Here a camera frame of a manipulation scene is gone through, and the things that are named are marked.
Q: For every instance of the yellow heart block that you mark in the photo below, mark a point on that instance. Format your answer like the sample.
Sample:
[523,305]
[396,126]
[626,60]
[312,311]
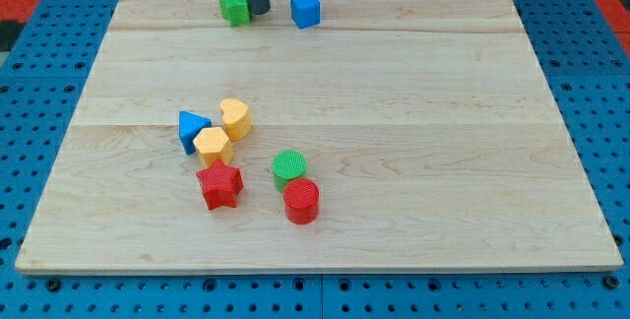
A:
[236,118]

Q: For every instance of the green star block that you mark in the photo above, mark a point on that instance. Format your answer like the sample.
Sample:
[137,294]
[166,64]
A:
[236,12]

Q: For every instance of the yellow hexagon block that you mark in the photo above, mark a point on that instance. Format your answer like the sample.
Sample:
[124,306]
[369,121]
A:
[213,144]

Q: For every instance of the red star block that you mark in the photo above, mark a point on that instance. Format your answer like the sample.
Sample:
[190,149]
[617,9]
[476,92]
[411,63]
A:
[220,184]

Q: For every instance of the light wooden board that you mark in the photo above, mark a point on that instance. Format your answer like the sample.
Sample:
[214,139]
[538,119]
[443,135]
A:
[427,125]

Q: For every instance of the blue triangle block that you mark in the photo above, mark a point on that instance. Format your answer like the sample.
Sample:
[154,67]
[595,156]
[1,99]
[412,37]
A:
[190,124]

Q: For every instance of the green cylinder block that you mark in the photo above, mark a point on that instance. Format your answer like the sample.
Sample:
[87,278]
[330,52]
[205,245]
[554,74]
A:
[286,166]

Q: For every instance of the red cylinder block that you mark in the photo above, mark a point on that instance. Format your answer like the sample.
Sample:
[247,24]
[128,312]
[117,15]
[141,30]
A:
[301,200]

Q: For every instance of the blue cube block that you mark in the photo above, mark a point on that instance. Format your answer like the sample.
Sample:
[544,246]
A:
[305,13]

